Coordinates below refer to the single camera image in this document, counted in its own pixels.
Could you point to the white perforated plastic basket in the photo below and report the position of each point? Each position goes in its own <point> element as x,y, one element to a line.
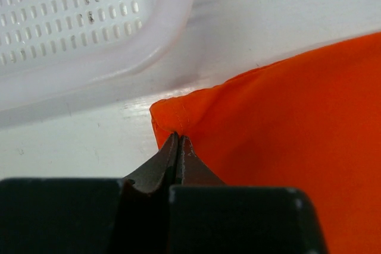
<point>51,48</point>

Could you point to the orange t-shirt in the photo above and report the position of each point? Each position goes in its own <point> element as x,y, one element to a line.
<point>311,121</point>

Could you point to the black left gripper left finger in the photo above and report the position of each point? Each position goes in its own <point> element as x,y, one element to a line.
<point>90,215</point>

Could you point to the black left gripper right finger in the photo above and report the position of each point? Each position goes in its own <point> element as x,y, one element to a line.
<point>207,216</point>

